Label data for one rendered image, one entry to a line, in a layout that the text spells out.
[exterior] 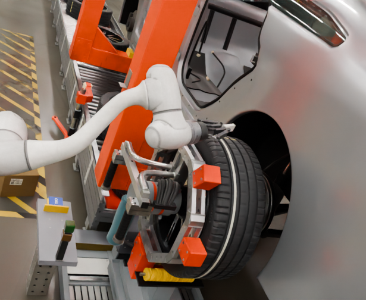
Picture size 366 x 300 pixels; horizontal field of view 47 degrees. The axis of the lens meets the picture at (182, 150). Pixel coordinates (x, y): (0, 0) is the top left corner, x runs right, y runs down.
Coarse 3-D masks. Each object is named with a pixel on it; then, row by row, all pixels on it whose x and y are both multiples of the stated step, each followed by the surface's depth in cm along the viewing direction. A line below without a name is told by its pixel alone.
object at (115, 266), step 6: (114, 264) 239; (120, 264) 239; (126, 264) 238; (108, 270) 239; (114, 270) 236; (120, 270) 237; (114, 276) 229; (120, 276) 233; (114, 282) 227; (120, 282) 230; (114, 288) 226; (120, 288) 226; (114, 294) 224; (120, 294) 223
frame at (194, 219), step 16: (192, 144) 179; (160, 160) 205; (192, 160) 166; (192, 176) 163; (192, 192) 162; (192, 208) 160; (144, 224) 202; (192, 224) 160; (144, 240) 195; (176, 240) 167; (160, 256) 177; (176, 256) 167
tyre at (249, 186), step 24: (216, 144) 174; (240, 144) 185; (240, 168) 170; (216, 192) 162; (240, 192) 165; (264, 192) 170; (216, 216) 160; (240, 216) 164; (264, 216) 169; (216, 240) 161; (240, 240) 167; (168, 264) 187; (216, 264) 169; (240, 264) 173
